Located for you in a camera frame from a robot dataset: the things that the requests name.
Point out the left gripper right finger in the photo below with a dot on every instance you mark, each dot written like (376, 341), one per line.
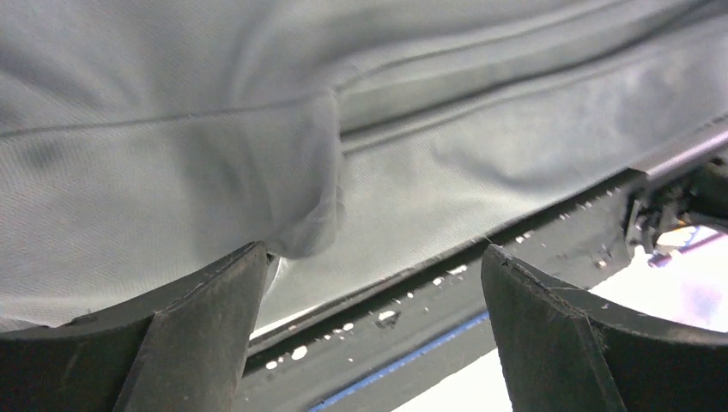
(562, 348)

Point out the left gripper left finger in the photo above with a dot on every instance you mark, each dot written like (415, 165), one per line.
(180, 347)

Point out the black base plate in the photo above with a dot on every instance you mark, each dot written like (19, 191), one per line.
(396, 341)

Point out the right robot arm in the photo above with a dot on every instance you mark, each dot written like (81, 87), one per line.
(689, 196)

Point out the dark grey t-shirt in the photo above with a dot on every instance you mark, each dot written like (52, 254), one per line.
(143, 140)

